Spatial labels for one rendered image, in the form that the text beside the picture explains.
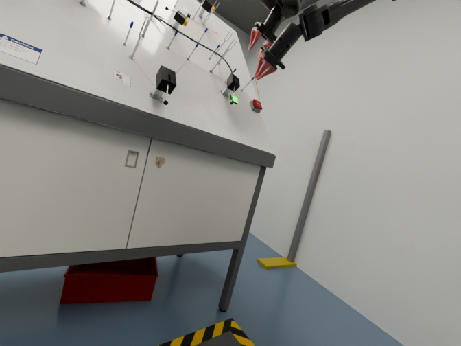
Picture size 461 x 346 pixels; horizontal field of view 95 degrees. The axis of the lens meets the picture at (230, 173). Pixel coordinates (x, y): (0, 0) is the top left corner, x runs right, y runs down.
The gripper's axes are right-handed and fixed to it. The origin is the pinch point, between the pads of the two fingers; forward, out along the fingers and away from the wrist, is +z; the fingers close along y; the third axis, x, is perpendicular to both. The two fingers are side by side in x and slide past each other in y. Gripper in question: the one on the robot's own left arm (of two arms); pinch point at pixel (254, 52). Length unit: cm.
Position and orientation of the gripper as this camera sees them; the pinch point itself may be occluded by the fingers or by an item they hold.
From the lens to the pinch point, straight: 102.9
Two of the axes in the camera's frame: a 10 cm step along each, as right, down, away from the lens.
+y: -7.8, -3.0, -5.5
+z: -5.5, 7.6, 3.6
